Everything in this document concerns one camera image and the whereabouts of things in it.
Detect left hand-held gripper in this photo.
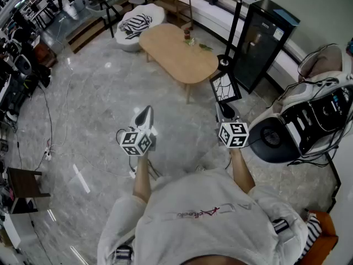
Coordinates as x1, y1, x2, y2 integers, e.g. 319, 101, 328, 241
120, 105, 159, 157

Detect black round seat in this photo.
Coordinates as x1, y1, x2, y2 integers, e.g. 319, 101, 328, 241
247, 114, 303, 165

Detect black framed branch picture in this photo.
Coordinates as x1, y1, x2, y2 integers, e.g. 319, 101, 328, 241
209, 71, 243, 104

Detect person's right forearm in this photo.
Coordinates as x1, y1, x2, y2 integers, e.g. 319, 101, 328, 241
229, 147, 256, 194

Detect white cloud-shaped armchair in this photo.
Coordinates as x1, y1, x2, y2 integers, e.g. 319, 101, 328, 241
115, 4, 167, 52

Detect wooden shelf table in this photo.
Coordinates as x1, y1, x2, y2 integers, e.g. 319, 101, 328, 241
153, 0, 194, 31

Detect person's left forearm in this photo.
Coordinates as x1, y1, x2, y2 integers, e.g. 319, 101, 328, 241
132, 152, 153, 204

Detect oval wooden coffee table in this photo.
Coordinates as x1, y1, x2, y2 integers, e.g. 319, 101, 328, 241
138, 23, 219, 104

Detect orange chair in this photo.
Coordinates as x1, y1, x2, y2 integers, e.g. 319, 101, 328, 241
302, 210, 339, 259

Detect navy striped fabric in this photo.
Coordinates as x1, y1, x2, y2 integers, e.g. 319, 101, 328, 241
302, 213, 323, 256

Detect grey round appliance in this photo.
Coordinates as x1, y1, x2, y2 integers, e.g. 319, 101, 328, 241
13, 54, 31, 76

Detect person's light grey shirt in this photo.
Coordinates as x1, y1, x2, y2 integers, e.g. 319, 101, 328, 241
97, 166, 310, 265

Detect black floor cable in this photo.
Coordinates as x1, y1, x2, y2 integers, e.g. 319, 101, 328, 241
38, 83, 54, 171

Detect reddish brown cabinet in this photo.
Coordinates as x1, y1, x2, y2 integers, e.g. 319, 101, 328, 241
34, 41, 58, 68

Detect wooden platform steps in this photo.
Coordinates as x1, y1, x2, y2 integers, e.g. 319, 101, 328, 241
66, 17, 107, 54

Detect black white striped cloth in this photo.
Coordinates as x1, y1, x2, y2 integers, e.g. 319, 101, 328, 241
118, 14, 153, 37

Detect person's striped shoulder strap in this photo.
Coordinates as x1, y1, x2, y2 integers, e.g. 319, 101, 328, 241
114, 246, 135, 261
271, 218, 290, 234

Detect dark wooden stool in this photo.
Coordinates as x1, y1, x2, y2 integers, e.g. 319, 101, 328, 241
7, 167, 52, 214

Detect brown padded chair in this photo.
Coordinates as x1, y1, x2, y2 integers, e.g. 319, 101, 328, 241
299, 44, 347, 82

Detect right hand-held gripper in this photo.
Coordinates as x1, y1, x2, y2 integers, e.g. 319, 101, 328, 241
215, 103, 250, 150

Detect black-legged chair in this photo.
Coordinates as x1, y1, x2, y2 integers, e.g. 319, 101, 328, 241
85, 0, 124, 38

